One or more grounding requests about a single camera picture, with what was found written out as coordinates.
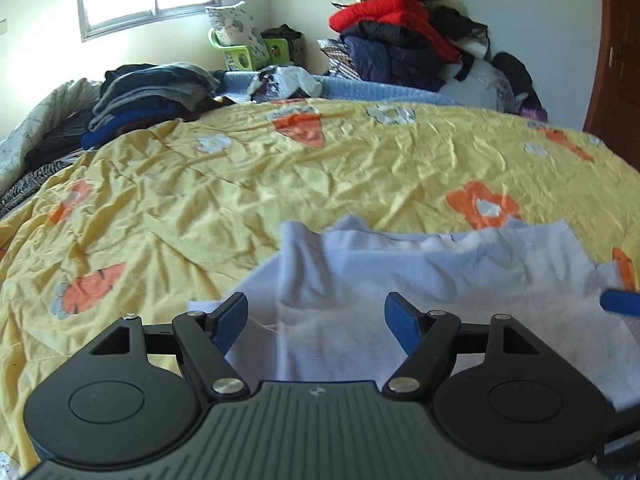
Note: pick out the red jacket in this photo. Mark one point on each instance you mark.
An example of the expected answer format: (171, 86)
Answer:
(390, 10)

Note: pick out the green plastic stool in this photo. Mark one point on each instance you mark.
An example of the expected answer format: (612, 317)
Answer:
(240, 57)
(277, 50)

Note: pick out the yellow printed quilt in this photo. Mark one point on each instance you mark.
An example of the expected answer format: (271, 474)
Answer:
(200, 185)

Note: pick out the striped cloth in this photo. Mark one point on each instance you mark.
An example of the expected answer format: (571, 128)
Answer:
(35, 180)

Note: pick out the white plastic bag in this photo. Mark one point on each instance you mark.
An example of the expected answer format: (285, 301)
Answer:
(295, 80)

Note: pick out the black and white garment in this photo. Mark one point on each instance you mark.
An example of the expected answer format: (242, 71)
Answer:
(460, 30)

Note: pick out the clear plastic bag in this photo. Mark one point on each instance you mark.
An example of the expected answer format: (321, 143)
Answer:
(480, 82)

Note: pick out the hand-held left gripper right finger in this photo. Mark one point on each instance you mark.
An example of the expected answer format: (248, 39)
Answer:
(402, 317)

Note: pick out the floral pillow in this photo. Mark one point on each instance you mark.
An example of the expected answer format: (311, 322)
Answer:
(235, 25)

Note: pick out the dark cloth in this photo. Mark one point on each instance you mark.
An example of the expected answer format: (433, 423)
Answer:
(282, 31)

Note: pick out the stack of folded dark clothes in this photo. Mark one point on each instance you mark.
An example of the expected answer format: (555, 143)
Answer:
(145, 92)

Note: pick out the navy jacket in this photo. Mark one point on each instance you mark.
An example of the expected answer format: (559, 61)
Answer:
(385, 60)

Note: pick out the black backpack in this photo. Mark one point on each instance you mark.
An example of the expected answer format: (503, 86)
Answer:
(517, 80)

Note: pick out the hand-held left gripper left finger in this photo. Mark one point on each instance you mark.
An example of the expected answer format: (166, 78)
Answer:
(230, 317)

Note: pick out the grey white quilt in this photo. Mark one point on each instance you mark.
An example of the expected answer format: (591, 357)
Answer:
(40, 115)

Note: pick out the window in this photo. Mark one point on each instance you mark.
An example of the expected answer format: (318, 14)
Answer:
(125, 2)

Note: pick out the wooden door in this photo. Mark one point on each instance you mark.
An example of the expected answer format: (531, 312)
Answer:
(620, 85)

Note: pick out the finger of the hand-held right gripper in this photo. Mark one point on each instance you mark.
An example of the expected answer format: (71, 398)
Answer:
(622, 303)

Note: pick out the checked cloth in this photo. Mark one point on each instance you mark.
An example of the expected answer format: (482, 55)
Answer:
(340, 57)

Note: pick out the light purple sweater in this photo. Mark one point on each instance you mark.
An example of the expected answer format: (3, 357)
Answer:
(350, 280)

